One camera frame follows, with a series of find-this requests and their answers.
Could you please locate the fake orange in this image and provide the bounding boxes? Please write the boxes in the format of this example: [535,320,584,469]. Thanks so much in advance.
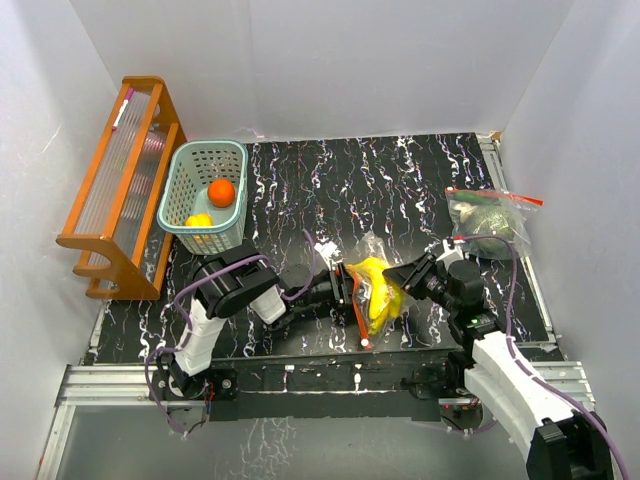
[207,178,236,208]

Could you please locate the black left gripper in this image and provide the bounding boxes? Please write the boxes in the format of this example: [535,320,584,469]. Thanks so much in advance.
[290,264,377,310]

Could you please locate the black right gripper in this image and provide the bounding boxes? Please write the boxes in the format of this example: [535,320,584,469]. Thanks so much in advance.
[381,252,457,315]

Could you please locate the fake banana bunch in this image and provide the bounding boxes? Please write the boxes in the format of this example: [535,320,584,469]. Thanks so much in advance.
[346,256,405,338]

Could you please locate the teal plastic basket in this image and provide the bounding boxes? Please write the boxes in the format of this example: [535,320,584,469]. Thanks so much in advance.
[157,139,249,256]

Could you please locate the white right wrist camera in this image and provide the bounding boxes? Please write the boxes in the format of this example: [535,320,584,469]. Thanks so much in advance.
[437,239,468,270]

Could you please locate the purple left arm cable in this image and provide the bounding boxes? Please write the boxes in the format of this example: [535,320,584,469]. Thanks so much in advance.
[142,228,317,441]

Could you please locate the fake yellow bell pepper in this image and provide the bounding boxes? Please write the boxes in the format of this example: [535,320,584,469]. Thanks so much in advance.
[185,213,213,228]

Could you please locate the clear zip bag with fruit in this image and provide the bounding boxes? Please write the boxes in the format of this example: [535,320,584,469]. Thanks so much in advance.
[344,231,411,351]

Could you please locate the orange wooden rack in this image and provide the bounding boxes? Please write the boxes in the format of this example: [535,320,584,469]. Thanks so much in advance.
[56,76,186,300]

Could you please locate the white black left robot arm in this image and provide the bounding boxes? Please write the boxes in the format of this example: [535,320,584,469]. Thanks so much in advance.
[161,241,355,399]

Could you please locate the clear zip bag with vegetables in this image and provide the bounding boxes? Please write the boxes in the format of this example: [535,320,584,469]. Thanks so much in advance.
[445,187,544,260]

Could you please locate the pink white marker pen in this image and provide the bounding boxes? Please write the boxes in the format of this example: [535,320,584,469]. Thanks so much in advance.
[112,87,135,132]

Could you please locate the aluminium frame rail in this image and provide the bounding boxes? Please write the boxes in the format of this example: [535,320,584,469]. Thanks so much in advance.
[38,354,615,479]

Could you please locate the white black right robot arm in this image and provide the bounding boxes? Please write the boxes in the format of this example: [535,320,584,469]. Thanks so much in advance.
[383,254,614,479]

